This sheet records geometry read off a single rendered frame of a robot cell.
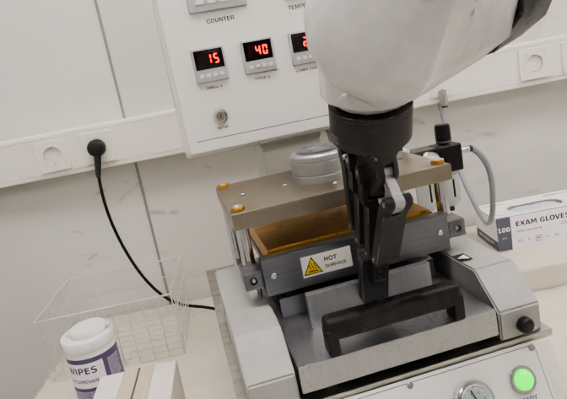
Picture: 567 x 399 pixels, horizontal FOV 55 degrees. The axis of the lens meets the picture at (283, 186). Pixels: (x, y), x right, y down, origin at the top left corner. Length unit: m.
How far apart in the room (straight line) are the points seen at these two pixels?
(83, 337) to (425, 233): 0.58
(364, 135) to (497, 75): 0.90
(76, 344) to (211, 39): 0.53
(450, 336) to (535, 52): 0.89
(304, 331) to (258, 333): 0.07
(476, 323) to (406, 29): 0.40
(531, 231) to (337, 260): 0.69
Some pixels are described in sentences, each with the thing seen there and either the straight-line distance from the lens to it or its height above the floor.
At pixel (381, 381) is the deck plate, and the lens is 0.60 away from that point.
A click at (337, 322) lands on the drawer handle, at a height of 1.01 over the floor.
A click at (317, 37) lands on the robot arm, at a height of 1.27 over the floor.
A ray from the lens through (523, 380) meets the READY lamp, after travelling 0.65.
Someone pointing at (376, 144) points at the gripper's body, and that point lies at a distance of 0.47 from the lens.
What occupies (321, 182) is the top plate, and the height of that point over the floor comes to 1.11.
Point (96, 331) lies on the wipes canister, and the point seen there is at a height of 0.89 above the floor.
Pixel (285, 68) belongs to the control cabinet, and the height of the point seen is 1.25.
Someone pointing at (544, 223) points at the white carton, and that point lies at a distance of 1.26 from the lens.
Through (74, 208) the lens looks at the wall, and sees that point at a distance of 1.36.
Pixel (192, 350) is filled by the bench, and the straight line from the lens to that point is 1.13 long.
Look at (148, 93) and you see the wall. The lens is 1.28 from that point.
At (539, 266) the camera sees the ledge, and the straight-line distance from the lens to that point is 1.17.
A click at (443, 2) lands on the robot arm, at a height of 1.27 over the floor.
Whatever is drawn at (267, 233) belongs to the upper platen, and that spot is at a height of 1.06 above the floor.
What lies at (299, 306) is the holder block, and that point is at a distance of 0.66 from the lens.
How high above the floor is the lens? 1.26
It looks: 12 degrees down
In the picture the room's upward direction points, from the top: 11 degrees counter-clockwise
